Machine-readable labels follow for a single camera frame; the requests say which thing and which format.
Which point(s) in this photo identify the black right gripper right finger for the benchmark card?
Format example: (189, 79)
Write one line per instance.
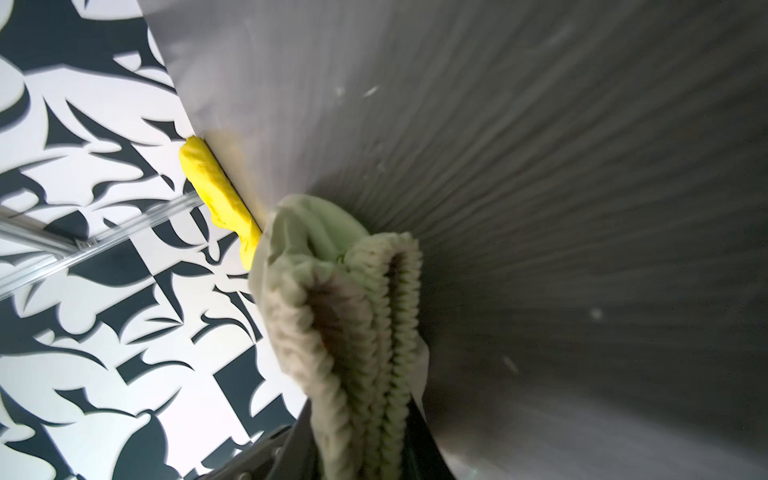
(422, 459)

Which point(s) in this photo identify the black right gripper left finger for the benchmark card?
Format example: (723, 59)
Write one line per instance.
(298, 456)

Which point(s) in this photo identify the beige shorts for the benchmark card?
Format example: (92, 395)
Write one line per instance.
(341, 305)

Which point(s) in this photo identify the yellow shorts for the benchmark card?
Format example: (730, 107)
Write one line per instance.
(228, 210)

